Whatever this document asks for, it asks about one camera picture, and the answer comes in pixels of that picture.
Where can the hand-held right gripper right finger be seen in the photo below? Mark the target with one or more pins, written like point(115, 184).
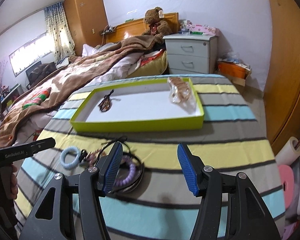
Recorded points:
point(187, 170)

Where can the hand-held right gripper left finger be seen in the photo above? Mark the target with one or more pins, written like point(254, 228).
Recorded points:
point(112, 170)

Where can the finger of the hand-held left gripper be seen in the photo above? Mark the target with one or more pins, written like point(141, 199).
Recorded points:
point(43, 146)

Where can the black wristband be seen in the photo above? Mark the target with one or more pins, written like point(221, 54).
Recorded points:
point(140, 173)

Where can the dark brown beaded hair clip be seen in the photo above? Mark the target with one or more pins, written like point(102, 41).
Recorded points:
point(105, 103)

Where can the green cardboard tray box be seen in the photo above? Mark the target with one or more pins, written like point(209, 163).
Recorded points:
point(145, 105)

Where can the clear gold hair claw clip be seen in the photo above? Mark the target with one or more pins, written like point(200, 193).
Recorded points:
point(181, 91)

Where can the person's left hand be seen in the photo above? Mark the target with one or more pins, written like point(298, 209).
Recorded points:
point(14, 182)

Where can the striped tablecloth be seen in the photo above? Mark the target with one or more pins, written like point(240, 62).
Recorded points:
point(215, 150)

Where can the dark monitor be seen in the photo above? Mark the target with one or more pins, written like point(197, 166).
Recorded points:
point(31, 71)

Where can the brown patterned blanket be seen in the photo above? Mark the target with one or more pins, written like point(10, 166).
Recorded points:
point(72, 72)

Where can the window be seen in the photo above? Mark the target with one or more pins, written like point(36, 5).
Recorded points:
point(27, 55)

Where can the pink stool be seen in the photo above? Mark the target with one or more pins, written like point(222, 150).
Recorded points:
point(286, 180)

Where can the toilet paper roll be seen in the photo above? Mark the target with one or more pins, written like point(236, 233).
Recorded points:
point(286, 152)

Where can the white quilt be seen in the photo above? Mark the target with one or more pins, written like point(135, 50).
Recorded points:
point(120, 67)

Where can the white pillow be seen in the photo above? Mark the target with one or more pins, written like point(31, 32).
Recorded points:
point(88, 50)

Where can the orange storage box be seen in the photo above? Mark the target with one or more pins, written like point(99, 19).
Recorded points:
point(231, 70)

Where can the yellow bed sheet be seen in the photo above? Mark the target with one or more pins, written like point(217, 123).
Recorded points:
point(155, 65)

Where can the patterned curtain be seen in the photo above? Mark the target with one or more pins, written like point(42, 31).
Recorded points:
point(57, 30)

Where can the white drawer nightstand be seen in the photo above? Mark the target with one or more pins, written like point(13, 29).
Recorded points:
point(190, 52)

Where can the clear plastic bag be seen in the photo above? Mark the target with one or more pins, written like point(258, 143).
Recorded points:
point(232, 58)

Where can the power strip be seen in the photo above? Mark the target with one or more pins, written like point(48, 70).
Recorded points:
point(107, 30)

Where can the tall wooden wardrobe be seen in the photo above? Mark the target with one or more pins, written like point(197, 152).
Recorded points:
point(86, 12)

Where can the wooden bed headboard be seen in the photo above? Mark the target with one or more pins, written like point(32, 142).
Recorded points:
point(130, 30)

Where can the pink flowered box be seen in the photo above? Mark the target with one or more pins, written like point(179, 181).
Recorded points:
point(206, 30)

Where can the clear containers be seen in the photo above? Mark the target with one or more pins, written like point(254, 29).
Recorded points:
point(185, 27)

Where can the wooden door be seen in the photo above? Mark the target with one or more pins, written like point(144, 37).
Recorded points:
point(287, 67)

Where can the brown teddy bear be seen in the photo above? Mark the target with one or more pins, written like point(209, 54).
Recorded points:
point(153, 20)

